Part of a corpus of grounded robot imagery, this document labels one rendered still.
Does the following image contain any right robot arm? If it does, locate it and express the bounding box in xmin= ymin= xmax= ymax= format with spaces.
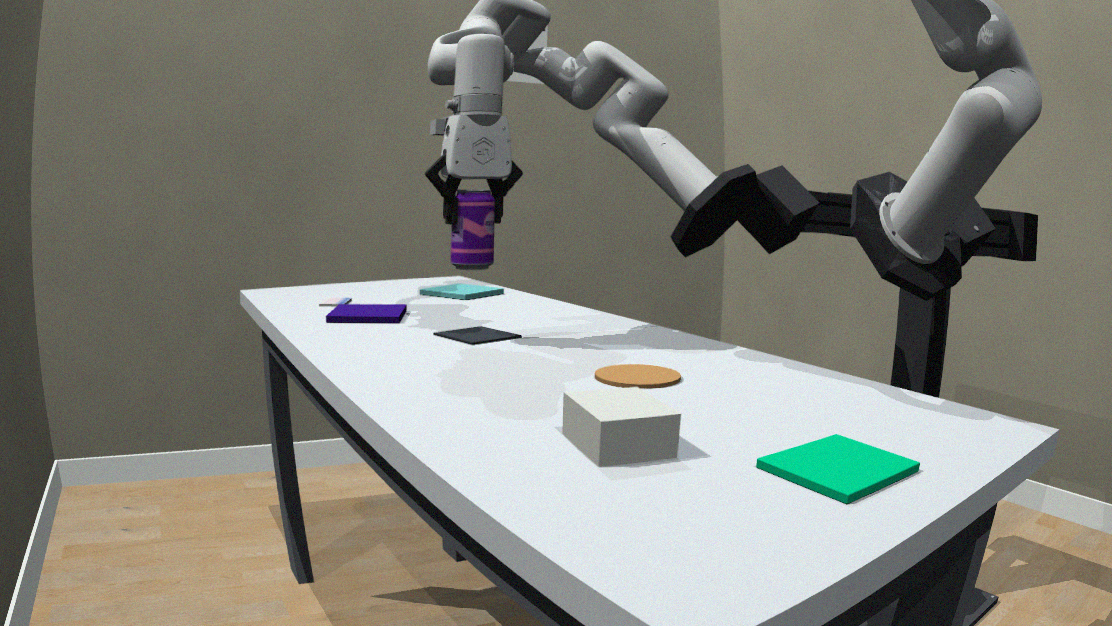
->
xmin=428 ymin=0 xmax=718 ymax=211

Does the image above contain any dark grey square slate coaster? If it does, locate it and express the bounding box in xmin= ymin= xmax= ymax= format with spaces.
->
xmin=433 ymin=326 xmax=522 ymax=345

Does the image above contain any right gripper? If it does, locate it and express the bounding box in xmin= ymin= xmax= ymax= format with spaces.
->
xmin=425 ymin=111 xmax=523 ymax=223

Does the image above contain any teal flat square tile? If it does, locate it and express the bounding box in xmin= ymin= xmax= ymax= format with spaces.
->
xmin=420 ymin=284 xmax=504 ymax=300

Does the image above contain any tan round disc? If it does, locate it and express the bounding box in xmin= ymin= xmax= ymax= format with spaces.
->
xmin=594 ymin=364 xmax=681 ymax=389

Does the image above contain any purple drink can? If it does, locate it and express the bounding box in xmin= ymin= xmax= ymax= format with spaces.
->
xmin=451 ymin=189 xmax=495 ymax=270

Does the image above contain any green flat square slab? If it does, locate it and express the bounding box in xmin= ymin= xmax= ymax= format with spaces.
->
xmin=756 ymin=434 xmax=920 ymax=504

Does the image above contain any purple square tile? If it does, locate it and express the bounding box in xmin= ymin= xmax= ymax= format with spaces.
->
xmin=326 ymin=304 xmax=407 ymax=324

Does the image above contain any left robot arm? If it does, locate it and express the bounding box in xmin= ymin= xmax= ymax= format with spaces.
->
xmin=878 ymin=0 xmax=1042 ymax=264

